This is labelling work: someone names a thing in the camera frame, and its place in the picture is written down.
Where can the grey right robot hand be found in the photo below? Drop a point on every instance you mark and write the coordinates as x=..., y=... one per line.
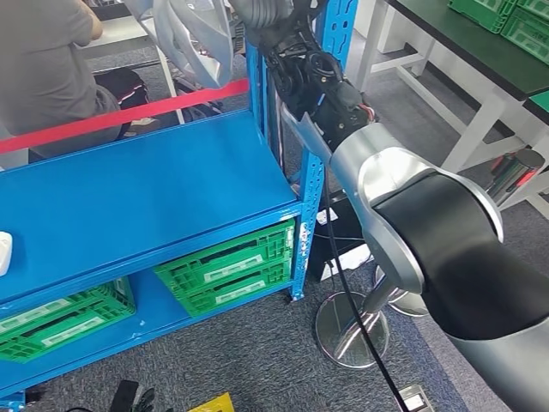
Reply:
x=239, y=37

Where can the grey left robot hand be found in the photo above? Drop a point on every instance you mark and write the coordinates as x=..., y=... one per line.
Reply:
x=145, y=401

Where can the grey plastic wheel hubcap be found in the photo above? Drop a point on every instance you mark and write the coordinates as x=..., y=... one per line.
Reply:
x=193, y=40

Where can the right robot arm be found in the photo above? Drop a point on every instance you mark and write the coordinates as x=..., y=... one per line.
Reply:
x=450, y=250

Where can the blue metal shelf rack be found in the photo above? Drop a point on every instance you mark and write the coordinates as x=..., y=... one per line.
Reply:
x=128, y=187

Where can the white curved plastic part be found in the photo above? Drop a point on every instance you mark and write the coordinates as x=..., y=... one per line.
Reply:
x=5, y=255

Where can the white workbench dark green top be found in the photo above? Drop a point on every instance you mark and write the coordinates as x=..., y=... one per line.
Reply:
x=463, y=40

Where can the white workbench bright green top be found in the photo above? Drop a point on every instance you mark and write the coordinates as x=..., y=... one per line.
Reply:
x=542, y=101

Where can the green plastic crate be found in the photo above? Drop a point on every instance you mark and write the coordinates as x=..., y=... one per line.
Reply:
x=274, y=281
x=525, y=37
x=265, y=244
x=118, y=330
x=94, y=298
x=480, y=11

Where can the black bag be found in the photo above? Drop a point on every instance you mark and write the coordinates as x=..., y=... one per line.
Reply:
x=122, y=88

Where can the white table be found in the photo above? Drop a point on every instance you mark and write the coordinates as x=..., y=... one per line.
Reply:
x=115, y=31

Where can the red barrier belt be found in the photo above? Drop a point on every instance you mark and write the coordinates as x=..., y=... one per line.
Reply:
x=107, y=119

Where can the black cardboard box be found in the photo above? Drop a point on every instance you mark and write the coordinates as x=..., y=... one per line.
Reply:
x=343, y=227

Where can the person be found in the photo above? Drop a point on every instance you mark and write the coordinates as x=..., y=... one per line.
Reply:
x=38, y=68

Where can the silver floor socket white insert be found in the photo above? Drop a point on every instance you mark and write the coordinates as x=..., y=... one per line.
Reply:
x=414, y=399

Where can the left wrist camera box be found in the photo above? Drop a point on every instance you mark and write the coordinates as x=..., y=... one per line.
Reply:
x=124, y=397

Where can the chrome stanchion post red band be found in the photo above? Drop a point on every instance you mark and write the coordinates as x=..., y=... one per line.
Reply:
x=514, y=173

